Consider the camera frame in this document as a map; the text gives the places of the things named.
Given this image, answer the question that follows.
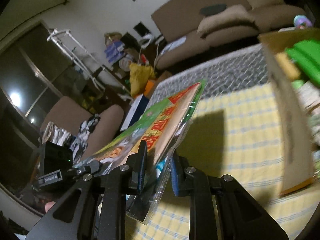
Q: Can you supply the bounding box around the dark blue box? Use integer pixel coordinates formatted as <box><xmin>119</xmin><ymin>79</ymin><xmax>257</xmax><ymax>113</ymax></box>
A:
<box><xmin>120</xmin><ymin>94</ymin><xmax>149</xmax><ymax>132</ymax></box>

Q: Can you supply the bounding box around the grey pebble pattern mat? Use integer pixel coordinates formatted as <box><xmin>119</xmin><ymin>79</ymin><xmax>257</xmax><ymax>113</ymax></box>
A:
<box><xmin>147</xmin><ymin>44</ymin><xmax>268</xmax><ymax>108</ymax></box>

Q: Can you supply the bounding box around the beige pillow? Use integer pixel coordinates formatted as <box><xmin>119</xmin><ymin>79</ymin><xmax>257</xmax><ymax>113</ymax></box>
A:
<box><xmin>197</xmin><ymin>4</ymin><xmax>255</xmax><ymax>37</ymax></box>

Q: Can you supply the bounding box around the brown sofa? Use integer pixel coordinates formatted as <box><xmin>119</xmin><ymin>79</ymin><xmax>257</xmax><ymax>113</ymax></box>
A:
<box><xmin>151</xmin><ymin>0</ymin><xmax>305</xmax><ymax>72</ymax></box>

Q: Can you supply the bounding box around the yellow plastic bag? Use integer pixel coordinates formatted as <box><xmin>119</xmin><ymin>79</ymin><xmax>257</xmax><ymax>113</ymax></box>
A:
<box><xmin>129</xmin><ymin>63</ymin><xmax>156</xmax><ymax>98</ymax></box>

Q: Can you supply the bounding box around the white clothes rack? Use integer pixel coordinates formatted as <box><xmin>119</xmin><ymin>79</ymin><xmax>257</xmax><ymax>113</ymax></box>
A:
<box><xmin>47</xmin><ymin>29</ymin><xmax>132</xmax><ymax>101</ymax></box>

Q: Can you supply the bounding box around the green fabric bag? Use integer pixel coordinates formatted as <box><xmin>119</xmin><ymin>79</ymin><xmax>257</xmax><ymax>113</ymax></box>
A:
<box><xmin>285</xmin><ymin>39</ymin><xmax>319</xmax><ymax>87</ymax></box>

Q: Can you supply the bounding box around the pastel round container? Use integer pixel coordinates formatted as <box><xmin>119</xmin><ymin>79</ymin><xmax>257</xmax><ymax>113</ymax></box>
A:
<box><xmin>293</xmin><ymin>15</ymin><xmax>313</xmax><ymax>29</ymax></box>

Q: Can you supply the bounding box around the colourful book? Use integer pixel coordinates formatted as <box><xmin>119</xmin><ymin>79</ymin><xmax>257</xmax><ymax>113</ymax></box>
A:
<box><xmin>76</xmin><ymin>80</ymin><xmax>206</xmax><ymax>224</ymax></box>

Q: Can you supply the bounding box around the cardboard box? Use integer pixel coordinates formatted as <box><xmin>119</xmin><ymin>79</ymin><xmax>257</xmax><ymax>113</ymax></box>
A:
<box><xmin>258</xmin><ymin>28</ymin><xmax>319</xmax><ymax>196</ymax></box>

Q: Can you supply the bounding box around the brown armchair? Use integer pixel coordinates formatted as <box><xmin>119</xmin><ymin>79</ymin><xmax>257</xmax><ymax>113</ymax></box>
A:
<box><xmin>40</xmin><ymin>96</ymin><xmax>124</xmax><ymax>160</ymax></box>

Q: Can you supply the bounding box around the yellow plaid tablecloth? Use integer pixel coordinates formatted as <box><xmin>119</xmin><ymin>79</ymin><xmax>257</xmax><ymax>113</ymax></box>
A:
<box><xmin>125</xmin><ymin>82</ymin><xmax>320</xmax><ymax>240</ymax></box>

